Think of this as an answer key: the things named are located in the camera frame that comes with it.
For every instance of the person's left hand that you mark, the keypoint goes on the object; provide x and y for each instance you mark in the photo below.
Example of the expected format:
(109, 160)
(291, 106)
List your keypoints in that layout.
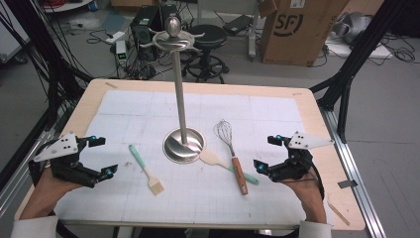
(49, 193)

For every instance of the white panel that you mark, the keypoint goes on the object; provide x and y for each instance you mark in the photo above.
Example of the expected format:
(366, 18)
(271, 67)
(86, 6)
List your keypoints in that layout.
(10, 36)

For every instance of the black metal frame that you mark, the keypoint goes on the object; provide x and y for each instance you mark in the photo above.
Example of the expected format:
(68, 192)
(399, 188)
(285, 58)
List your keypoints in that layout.
(363, 49)

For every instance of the plain brown cardboard box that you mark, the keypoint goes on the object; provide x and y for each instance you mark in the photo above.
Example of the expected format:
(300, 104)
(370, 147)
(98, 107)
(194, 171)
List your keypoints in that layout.
(132, 2)

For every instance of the person's right hand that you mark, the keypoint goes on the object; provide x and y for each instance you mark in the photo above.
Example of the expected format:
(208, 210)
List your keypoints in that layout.
(308, 195)

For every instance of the black round stool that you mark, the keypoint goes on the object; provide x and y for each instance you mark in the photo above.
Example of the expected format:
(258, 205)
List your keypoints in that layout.
(211, 36)

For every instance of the white flat board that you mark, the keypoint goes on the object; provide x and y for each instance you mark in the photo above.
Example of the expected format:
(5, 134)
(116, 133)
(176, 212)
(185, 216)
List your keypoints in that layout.
(379, 52)

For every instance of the tan tape strip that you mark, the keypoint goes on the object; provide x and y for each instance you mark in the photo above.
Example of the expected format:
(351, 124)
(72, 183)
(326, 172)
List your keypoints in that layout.
(111, 85)

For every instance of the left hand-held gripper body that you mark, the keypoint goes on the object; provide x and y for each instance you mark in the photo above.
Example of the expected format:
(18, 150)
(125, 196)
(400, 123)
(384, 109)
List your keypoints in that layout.
(64, 148)

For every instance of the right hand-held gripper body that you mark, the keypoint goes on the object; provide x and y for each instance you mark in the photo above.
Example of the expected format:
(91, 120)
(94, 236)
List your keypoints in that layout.
(310, 140)

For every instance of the flat black device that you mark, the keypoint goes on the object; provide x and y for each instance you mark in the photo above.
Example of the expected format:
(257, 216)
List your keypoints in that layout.
(237, 23)

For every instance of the grey wrapped object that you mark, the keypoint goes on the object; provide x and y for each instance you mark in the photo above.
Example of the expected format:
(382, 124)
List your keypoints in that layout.
(351, 26)

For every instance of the white grid mat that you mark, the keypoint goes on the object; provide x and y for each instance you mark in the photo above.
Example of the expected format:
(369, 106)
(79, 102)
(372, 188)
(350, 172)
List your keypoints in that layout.
(264, 115)

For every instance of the white metal post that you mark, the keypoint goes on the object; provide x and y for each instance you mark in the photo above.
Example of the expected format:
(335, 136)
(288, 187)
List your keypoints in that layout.
(253, 33)

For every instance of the grey tape piece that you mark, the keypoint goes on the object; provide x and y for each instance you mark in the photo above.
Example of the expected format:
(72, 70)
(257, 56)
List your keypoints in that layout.
(347, 183)

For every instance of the black computer tower green label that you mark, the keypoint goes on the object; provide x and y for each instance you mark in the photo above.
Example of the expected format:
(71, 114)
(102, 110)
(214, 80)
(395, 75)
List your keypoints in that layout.
(148, 13)

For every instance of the white device green display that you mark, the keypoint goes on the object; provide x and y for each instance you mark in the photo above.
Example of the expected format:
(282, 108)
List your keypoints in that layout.
(121, 51)

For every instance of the white power strip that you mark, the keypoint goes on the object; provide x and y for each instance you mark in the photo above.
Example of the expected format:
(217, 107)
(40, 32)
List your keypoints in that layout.
(115, 37)

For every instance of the aluminium rail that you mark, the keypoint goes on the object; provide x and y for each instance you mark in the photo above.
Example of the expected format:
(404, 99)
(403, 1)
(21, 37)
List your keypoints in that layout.
(346, 158)
(13, 191)

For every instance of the stainless steel utensil stand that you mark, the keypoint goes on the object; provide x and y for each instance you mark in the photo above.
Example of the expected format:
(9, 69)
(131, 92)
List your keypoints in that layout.
(180, 99)

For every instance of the thin wooden strip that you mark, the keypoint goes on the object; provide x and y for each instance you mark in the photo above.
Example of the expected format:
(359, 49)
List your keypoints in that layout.
(338, 213)

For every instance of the large printed cardboard box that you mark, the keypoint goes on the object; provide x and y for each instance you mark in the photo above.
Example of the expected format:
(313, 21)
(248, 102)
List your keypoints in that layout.
(297, 43)

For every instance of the white round table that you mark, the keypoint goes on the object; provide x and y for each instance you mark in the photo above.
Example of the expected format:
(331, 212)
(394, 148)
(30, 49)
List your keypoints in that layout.
(66, 6)

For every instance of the plain black computer tower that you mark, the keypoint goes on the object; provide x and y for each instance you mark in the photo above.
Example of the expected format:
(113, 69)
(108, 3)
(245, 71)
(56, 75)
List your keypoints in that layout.
(167, 10)

